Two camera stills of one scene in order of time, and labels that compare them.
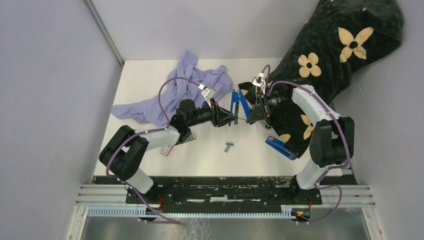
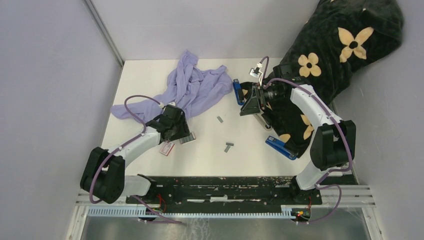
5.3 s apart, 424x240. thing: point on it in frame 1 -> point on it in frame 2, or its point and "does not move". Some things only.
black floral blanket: (342, 36) does not move
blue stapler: (237, 97) -> (236, 86)
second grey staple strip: (227, 149) does not move
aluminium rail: (332, 196) does not move
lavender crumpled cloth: (185, 82) does not move
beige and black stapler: (267, 127) does not move
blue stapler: (280, 147) does not move
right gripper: (259, 111) -> (252, 105)
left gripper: (219, 117) -> (184, 129)
